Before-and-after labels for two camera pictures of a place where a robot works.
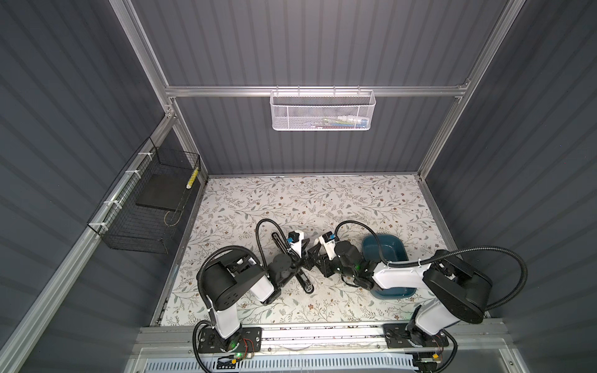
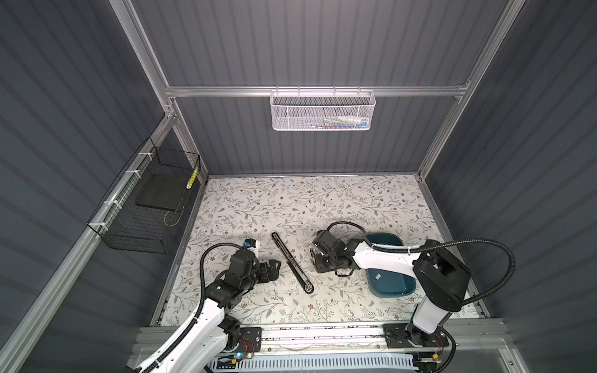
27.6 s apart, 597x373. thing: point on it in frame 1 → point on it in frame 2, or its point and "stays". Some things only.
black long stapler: (302, 278) stays
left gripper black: (308, 261) → (266, 277)
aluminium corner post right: (510, 15) stays
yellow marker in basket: (195, 173) stays
